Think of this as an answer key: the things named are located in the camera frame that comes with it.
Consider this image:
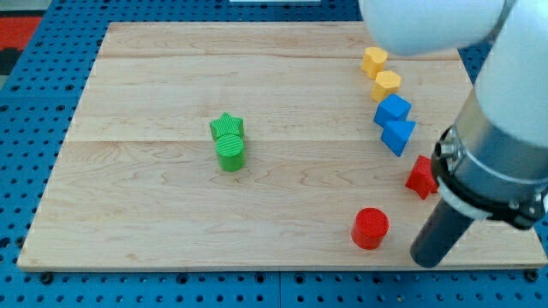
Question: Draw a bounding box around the wooden board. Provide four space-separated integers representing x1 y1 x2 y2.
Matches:
16 21 548 273

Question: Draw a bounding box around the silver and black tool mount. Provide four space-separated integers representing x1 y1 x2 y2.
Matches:
432 92 547 230

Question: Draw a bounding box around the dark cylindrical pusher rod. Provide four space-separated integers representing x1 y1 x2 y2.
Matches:
410 199 474 268

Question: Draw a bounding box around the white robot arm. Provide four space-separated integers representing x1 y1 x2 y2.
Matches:
359 0 547 268

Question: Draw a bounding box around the green cylinder block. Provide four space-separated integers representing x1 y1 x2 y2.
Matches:
216 134 246 172

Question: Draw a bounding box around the blue cube block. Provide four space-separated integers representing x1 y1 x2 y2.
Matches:
373 94 412 127

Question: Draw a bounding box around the yellow hexagon block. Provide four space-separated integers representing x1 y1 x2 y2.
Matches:
371 70 402 103

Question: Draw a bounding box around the yellow heart block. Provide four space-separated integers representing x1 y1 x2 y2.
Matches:
360 47 388 80

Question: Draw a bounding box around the green star block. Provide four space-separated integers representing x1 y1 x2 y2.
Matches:
210 112 245 141

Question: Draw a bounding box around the blue triangle block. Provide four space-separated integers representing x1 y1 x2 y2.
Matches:
381 121 416 157

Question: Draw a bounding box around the red star block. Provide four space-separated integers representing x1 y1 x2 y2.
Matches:
405 155 438 199

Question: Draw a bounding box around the red cylinder block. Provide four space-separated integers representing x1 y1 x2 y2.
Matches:
351 207 390 250

